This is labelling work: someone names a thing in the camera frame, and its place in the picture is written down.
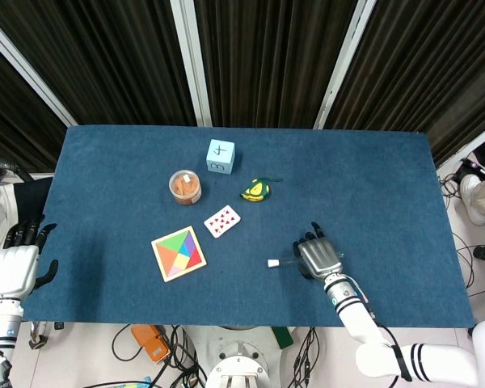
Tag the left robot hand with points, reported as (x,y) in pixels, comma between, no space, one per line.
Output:
(14,266)

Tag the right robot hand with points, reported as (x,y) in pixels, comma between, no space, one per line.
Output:
(318,254)

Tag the clear test tube white cap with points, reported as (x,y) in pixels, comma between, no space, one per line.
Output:
(281,263)

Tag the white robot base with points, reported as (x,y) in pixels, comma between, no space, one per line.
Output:
(237,359)

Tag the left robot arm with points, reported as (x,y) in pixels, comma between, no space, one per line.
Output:
(0,339)

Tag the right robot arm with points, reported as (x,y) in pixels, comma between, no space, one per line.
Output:
(388,335)

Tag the blue felt table mat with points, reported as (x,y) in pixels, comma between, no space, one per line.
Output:
(242,210)

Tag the green block under table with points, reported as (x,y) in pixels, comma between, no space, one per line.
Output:
(282,336)

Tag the yellow green tape measure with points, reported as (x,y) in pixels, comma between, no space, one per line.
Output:
(255,190)

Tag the red hearts playing card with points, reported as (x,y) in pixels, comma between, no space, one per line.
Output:
(222,221)

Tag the light blue numbered cube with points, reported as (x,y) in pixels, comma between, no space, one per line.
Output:
(220,157)

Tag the colourful wooden tangram puzzle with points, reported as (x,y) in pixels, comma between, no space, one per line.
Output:
(178,253)

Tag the round jar with brown contents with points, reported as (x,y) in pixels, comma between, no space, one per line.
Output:
(185,188)

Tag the orange box under table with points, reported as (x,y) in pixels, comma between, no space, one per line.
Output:
(150,342)

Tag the white shoe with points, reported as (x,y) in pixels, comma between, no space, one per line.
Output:
(471,198)

